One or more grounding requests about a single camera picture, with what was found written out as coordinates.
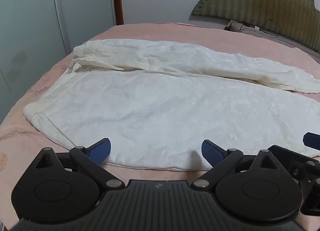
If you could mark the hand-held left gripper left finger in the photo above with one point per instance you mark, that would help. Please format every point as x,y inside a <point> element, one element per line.
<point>100,149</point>

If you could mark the white pants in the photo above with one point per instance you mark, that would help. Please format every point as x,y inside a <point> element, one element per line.
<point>160,111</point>

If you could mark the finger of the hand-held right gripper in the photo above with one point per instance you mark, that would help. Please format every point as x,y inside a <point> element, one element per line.
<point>311,142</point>

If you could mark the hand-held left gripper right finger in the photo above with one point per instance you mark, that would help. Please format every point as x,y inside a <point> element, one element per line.
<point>212,152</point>

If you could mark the pale green sliding wardrobe door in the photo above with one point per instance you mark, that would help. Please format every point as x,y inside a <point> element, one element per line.
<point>87,3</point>
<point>27,33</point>

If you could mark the pink bed blanket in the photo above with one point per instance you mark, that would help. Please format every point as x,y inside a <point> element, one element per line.
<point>160,32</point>

